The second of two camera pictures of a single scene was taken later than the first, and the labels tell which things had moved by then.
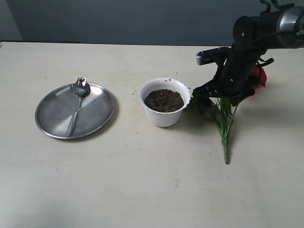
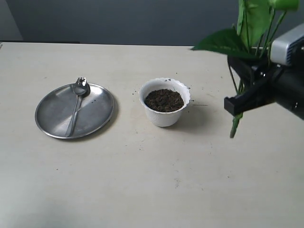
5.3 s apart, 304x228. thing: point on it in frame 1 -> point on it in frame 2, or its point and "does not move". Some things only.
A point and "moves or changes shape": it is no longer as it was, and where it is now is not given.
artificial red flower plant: x=222 y=110 moves or changes shape
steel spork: x=80 y=88 does not move
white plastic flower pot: x=164 y=99 does not move
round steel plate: x=53 y=113 does not move
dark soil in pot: x=164 y=100 does not move
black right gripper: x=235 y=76 -> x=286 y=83
